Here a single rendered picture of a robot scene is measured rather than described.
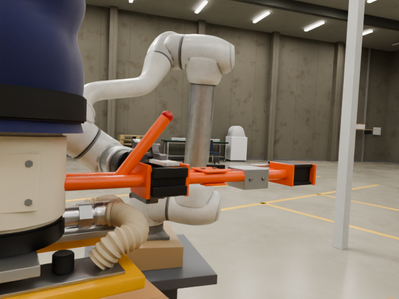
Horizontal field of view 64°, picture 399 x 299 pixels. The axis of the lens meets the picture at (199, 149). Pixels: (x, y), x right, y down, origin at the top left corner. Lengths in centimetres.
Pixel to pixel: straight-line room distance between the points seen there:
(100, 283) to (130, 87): 69
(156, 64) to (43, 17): 73
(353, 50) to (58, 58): 385
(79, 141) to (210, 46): 60
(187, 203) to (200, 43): 61
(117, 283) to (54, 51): 31
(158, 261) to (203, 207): 28
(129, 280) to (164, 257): 89
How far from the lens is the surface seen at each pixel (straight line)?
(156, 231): 140
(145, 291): 78
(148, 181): 55
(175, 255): 136
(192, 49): 121
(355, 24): 423
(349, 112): 404
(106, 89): 97
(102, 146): 85
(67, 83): 47
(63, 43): 48
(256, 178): 70
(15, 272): 45
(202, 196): 128
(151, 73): 113
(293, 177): 76
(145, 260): 135
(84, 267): 50
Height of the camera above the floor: 131
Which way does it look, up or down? 3 degrees down
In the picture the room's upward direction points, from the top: 2 degrees clockwise
